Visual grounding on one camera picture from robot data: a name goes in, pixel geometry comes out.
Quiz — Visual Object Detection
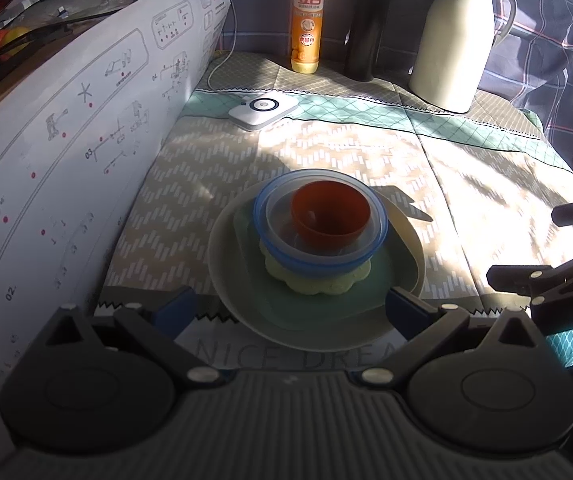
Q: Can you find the white instruction sheet board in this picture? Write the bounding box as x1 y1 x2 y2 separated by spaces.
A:
0 0 230 460

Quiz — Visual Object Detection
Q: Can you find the white thin cable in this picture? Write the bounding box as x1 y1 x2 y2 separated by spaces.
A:
185 0 239 90

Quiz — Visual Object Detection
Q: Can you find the cream white thermos jug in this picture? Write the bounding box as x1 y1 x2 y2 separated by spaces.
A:
409 0 517 114

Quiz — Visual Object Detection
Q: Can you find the patterned beige teal cloth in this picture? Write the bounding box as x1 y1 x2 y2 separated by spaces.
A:
98 54 573 370

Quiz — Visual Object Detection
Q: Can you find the black thermos bottle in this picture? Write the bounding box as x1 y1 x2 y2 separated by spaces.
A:
344 0 390 81

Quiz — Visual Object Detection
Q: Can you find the yellow flower shaped dish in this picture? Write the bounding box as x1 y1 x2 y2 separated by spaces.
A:
259 242 371 296

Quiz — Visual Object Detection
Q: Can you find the yellow orange detergent bottle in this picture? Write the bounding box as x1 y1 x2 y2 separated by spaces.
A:
291 0 324 75

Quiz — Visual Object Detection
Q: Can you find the blue rimmed plastic bowl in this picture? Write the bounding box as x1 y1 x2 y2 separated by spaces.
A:
252 168 391 276

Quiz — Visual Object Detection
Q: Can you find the green square plate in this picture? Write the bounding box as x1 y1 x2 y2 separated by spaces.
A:
232 198 425 330

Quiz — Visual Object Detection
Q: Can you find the small white round-button device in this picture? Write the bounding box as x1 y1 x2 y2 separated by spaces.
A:
229 91 299 131

